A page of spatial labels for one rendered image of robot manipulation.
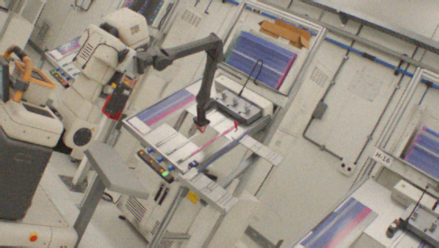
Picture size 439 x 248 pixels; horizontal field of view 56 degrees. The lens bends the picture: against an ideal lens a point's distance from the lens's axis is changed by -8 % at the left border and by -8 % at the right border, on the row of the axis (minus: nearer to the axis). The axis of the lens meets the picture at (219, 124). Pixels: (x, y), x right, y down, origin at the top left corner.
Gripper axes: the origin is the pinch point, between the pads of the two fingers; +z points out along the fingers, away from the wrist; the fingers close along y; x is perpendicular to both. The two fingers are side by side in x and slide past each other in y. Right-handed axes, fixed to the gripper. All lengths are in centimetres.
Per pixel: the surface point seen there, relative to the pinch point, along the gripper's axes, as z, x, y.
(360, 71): 33, -201, 7
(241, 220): 78, -16, -21
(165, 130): 2.1, 14.8, 18.9
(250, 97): -11.3, -37.4, -5.0
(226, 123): -1.0, -16.2, -5.3
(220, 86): -8.3, -36.0, 22.7
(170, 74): 32, -63, 123
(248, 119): -7.0, -23.1, -17.4
